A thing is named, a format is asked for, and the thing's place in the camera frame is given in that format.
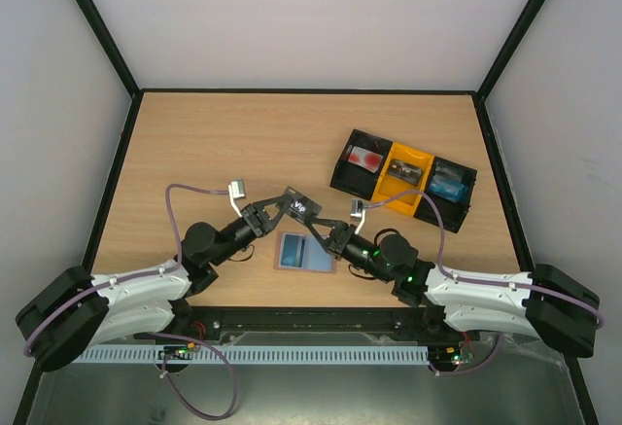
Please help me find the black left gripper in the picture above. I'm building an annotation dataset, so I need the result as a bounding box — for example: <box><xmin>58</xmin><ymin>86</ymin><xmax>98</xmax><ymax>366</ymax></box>
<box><xmin>210</xmin><ymin>195</ymin><xmax>292</xmax><ymax>267</ymax></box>

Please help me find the grey VIP credit card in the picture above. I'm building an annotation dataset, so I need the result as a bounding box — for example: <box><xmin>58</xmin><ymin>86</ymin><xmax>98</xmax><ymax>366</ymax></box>
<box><xmin>284</xmin><ymin>187</ymin><xmax>322</xmax><ymax>225</ymax></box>

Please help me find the blue VIP credit card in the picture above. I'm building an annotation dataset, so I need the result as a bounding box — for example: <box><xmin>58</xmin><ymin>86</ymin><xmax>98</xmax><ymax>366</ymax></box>
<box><xmin>430</xmin><ymin>180</ymin><xmax>467</xmax><ymax>203</ymax></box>

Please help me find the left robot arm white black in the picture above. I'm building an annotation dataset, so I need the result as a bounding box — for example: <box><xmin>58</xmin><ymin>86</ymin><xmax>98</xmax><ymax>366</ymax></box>
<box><xmin>16</xmin><ymin>194</ymin><xmax>293</xmax><ymax>372</ymax></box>

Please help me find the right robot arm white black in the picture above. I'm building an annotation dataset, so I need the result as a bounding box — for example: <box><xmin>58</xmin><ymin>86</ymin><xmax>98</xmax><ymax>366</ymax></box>
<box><xmin>303</xmin><ymin>217</ymin><xmax>603</xmax><ymax>358</ymax></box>

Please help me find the red white card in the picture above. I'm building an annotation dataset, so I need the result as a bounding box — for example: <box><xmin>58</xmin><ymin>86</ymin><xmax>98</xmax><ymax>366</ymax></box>
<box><xmin>347</xmin><ymin>146</ymin><xmax>384</xmax><ymax>173</ymax></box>

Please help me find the dark card in yellow bin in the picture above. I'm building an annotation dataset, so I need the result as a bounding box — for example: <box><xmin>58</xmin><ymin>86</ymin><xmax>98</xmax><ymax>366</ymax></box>
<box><xmin>387</xmin><ymin>159</ymin><xmax>423</xmax><ymax>187</ymax></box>

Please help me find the black bin left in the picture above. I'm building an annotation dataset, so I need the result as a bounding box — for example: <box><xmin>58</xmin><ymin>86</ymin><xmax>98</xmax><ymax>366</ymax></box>
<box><xmin>329</xmin><ymin>129</ymin><xmax>393</xmax><ymax>200</ymax></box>

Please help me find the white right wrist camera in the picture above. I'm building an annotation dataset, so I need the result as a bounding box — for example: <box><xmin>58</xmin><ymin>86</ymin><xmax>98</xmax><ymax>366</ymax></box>
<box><xmin>350</xmin><ymin>198</ymin><xmax>366</xmax><ymax>235</ymax></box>

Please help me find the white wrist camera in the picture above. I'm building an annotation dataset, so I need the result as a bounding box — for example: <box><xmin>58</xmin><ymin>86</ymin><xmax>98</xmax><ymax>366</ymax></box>
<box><xmin>227</xmin><ymin>178</ymin><xmax>246</xmax><ymax>217</ymax></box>
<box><xmin>350</xmin><ymin>198</ymin><xmax>366</xmax><ymax>235</ymax></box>

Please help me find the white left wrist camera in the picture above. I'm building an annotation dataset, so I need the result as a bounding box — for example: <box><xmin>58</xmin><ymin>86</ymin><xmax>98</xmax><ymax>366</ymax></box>
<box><xmin>227</xmin><ymin>178</ymin><xmax>246</xmax><ymax>217</ymax></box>

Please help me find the black aluminium front rail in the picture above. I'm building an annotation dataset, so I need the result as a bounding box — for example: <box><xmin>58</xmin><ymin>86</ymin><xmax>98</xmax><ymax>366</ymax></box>
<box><xmin>51</xmin><ymin>303</ymin><xmax>565</xmax><ymax>341</ymax></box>

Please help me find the light blue slotted cable duct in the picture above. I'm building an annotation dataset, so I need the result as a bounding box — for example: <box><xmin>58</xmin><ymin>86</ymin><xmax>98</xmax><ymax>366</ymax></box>
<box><xmin>75</xmin><ymin>344</ymin><xmax>429</xmax><ymax>366</ymax></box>

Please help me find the black frame post left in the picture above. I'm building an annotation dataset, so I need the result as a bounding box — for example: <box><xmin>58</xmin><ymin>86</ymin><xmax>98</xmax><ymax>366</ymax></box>
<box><xmin>74</xmin><ymin>0</ymin><xmax>141</xmax><ymax>98</ymax></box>

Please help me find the black frame post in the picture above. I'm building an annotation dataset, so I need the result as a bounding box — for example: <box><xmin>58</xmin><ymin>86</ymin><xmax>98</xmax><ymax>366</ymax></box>
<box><xmin>477</xmin><ymin>0</ymin><xmax>546</xmax><ymax>99</ymax></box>
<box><xmin>74</xmin><ymin>0</ymin><xmax>141</xmax><ymax>98</ymax></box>

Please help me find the black frame post right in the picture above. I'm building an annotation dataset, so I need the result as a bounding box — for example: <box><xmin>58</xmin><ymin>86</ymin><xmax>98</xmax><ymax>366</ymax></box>
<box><xmin>477</xmin><ymin>0</ymin><xmax>546</xmax><ymax>99</ymax></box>

